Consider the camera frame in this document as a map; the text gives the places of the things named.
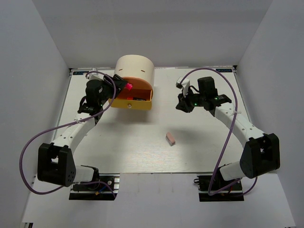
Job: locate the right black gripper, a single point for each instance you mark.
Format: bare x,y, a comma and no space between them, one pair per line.
182,105

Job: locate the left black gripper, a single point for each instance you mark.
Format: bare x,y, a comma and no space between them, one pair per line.
120,84

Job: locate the pink highlighter marker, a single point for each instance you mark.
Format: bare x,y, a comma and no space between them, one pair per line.
129,86

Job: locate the orange highlighter marker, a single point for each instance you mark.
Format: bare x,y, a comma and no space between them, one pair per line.
135,98

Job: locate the yellow drawer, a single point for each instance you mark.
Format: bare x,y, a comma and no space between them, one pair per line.
121,100

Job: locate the orange drawer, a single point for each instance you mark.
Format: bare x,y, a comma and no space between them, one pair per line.
138,83

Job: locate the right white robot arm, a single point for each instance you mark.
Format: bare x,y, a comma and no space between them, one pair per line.
261,151

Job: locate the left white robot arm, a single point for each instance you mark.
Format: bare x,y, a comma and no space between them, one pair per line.
55,160

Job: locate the cream round drawer organizer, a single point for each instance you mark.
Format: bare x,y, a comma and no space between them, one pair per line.
135,66

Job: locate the pink eraser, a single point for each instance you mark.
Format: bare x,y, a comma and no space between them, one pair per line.
170,139

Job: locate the left blue label sticker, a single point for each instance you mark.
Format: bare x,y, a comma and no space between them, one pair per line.
79,72

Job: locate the blue label sticker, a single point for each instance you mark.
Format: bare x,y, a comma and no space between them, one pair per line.
79,72
224,70

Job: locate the right blue label sticker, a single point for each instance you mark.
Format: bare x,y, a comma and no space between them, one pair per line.
224,70

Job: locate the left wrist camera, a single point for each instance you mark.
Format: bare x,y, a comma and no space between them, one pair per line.
94,75

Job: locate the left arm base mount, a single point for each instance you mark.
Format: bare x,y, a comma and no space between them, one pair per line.
105,190

